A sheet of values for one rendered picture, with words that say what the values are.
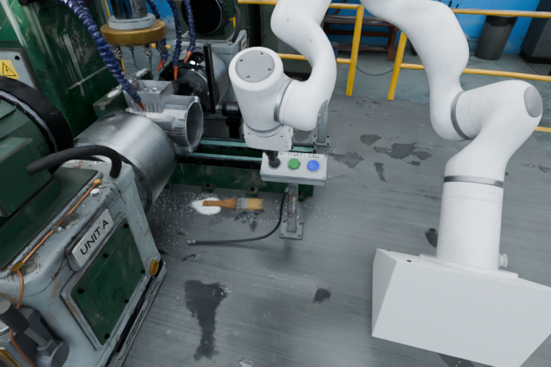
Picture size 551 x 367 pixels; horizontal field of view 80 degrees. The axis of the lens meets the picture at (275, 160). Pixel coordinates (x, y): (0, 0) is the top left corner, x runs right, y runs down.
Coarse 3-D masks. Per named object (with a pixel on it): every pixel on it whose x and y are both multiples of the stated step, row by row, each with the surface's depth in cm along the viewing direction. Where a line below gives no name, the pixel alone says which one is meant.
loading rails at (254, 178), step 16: (208, 144) 120; (224, 144) 120; (240, 144) 120; (304, 144) 118; (192, 160) 112; (208, 160) 111; (224, 160) 110; (240, 160) 110; (256, 160) 111; (176, 176) 117; (192, 176) 116; (208, 176) 115; (224, 176) 114; (240, 176) 113; (256, 176) 112; (208, 192) 115; (256, 192) 113; (272, 192) 115; (288, 192) 114; (304, 192) 113
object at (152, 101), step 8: (144, 80) 110; (152, 80) 110; (144, 88) 107; (152, 88) 107; (160, 88) 111; (168, 88) 108; (128, 96) 104; (144, 96) 103; (152, 96) 102; (160, 96) 102; (168, 96) 108; (128, 104) 105; (136, 104) 105; (144, 104) 104; (152, 104) 104; (160, 104) 104; (152, 112) 106; (160, 112) 105
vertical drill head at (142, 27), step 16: (112, 0) 88; (128, 0) 88; (112, 16) 94; (128, 16) 90; (144, 16) 93; (112, 32) 89; (128, 32) 88; (144, 32) 90; (160, 32) 94; (144, 48) 94; (160, 48) 101
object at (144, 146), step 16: (112, 112) 87; (128, 112) 87; (96, 128) 80; (112, 128) 80; (128, 128) 81; (144, 128) 84; (160, 128) 88; (80, 144) 74; (96, 144) 74; (112, 144) 75; (128, 144) 78; (144, 144) 81; (160, 144) 86; (96, 160) 73; (128, 160) 75; (144, 160) 79; (160, 160) 84; (176, 160) 94; (144, 176) 78; (160, 176) 84; (144, 192) 79; (160, 192) 87; (144, 208) 83
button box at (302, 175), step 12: (264, 156) 86; (276, 156) 85; (288, 156) 85; (300, 156) 85; (312, 156) 85; (324, 156) 84; (264, 168) 84; (276, 168) 84; (288, 168) 84; (300, 168) 84; (324, 168) 83; (264, 180) 88; (276, 180) 87; (288, 180) 86; (300, 180) 85; (312, 180) 83; (324, 180) 82
